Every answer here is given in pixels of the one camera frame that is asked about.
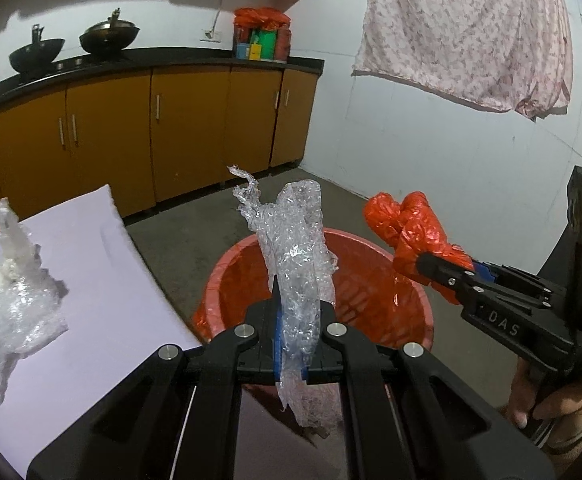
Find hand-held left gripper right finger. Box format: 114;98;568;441
303;300;556;480

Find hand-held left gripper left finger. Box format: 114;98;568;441
26;275;283;480

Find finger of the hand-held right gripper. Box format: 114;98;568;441
473;261;568;311
416;252;492;311

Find long orange plastic bag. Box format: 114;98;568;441
362;191;474;306

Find orange plastic basket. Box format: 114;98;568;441
191;227;434;358

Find clear bubble wrap sheet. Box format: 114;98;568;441
227;164;342;433

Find person's right hand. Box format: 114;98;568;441
508;357;582;450

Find lavender tablecloth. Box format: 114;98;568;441
0;185;207;480

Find wooden lower kitchen cabinets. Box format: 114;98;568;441
0;67;319;256

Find hanging pink floral cloth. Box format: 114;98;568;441
352;0;574;121

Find crumpled clear plastic wrap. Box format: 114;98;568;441
0;250;69;406

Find tall clear plastic bag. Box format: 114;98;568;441
0;197;43;281

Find red canister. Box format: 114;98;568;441
276;27;292;62

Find dark kitchen countertop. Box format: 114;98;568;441
0;55;325;122

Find green box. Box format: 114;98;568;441
251;30;278;60

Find orange bag over containers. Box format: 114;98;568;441
233;7;292;32

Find gas stove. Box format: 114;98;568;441
18;55;137;81

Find wok with lid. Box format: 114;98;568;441
78;7;141;56

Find black wok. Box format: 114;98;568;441
8;24;66;75

